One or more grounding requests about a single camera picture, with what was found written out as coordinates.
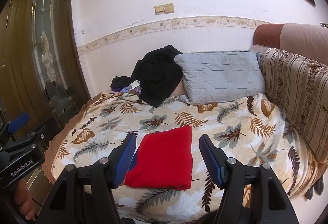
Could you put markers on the white paper tag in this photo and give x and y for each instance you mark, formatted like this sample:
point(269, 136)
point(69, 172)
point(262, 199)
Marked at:
point(135, 84)

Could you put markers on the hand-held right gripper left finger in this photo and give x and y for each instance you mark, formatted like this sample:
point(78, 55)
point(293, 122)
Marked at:
point(126, 160)

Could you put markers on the pale pink cushion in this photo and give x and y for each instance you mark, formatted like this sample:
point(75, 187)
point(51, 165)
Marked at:
point(179, 89)

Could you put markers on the dark rounded object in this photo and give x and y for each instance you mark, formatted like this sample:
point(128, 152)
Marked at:
point(320, 186)
point(310, 192)

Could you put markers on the small black cloth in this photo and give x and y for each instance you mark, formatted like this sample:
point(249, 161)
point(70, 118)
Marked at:
point(120, 83)

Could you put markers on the brown fringed bedsheet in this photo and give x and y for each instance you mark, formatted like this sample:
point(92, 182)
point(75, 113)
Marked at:
point(70, 124)

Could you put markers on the purple cloth items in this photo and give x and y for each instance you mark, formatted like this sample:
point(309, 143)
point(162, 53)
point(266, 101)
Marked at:
point(128, 91)

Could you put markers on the gold light switch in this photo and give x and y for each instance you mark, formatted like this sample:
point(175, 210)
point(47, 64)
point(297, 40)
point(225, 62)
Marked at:
point(168, 8)
point(159, 9)

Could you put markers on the wooden door with glass panel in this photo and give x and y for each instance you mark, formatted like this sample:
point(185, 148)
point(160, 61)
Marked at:
point(33, 55)

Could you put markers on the grey quilted pillow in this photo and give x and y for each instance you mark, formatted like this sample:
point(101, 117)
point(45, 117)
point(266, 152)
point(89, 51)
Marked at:
point(220, 75)

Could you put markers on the brown sofa backrest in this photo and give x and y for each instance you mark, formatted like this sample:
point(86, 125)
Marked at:
point(287, 37)

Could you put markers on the striped floral sofa cushion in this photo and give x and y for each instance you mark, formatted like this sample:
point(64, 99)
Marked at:
point(297, 93)

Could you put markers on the person's left hand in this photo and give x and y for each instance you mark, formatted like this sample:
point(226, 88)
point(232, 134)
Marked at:
point(24, 203)

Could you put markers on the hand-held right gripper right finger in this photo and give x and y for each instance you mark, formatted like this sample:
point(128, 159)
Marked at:
point(211, 160)

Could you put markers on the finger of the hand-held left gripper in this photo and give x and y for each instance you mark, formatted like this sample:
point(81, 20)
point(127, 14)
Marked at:
point(18, 122)
point(35, 139)

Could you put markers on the black garment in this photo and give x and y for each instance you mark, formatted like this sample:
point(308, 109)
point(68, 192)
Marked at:
point(158, 78)

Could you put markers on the leaf print blanket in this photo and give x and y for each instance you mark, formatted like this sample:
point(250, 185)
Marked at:
point(230, 121)

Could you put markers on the red and blue sweater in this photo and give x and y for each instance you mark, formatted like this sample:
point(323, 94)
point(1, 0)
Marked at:
point(164, 157)

